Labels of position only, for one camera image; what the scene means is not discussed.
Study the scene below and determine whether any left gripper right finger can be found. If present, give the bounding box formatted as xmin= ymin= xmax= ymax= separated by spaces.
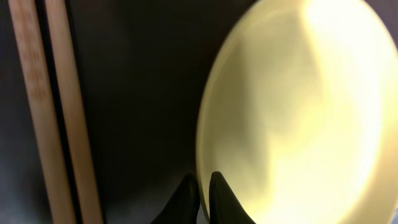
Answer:
xmin=209 ymin=171 xmax=255 ymax=224

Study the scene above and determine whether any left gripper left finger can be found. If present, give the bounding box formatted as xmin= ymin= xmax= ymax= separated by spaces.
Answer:
xmin=151 ymin=174 xmax=200 ymax=224

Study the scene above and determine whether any wooden chopstick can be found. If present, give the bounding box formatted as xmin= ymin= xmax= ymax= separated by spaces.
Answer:
xmin=45 ymin=0 xmax=104 ymax=224
xmin=8 ymin=0 xmax=76 ymax=224

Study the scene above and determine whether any yellow round plate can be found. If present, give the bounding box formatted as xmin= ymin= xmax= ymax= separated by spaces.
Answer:
xmin=196 ymin=0 xmax=397 ymax=223

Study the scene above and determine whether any dark brown serving tray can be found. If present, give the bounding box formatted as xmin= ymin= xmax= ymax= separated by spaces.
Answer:
xmin=0 ymin=0 xmax=398 ymax=224

